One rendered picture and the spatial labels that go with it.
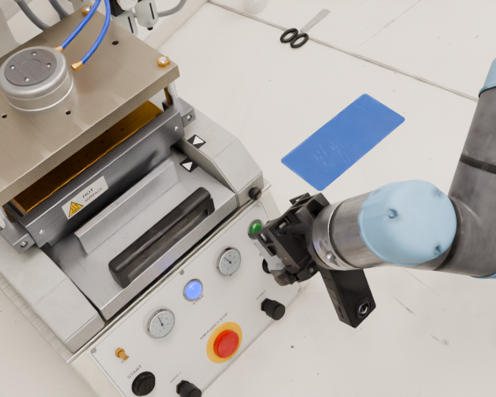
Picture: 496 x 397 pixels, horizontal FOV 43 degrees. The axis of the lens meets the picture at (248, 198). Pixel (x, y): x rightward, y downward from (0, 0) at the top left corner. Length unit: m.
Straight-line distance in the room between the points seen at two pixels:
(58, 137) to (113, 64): 0.12
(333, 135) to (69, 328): 0.61
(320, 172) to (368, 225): 0.53
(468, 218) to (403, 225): 0.09
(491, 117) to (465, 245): 0.12
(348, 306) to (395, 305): 0.22
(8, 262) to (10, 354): 0.27
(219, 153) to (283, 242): 0.15
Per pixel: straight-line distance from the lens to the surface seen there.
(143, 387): 0.84
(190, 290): 0.82
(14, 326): 1.04
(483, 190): 0.63
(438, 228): 0.58
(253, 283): 0.89
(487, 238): 0.64
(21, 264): 0.78
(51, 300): 0.75
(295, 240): 0.74
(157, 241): 0.74
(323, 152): 1.12
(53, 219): 0.75
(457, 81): 1.28
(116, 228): 0.79
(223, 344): 0.89
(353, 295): 0.77
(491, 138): 0.63
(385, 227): 0.56
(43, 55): 0.77
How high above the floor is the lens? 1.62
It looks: 54 degrees down
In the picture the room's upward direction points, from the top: 7 degrees counter-clockwise
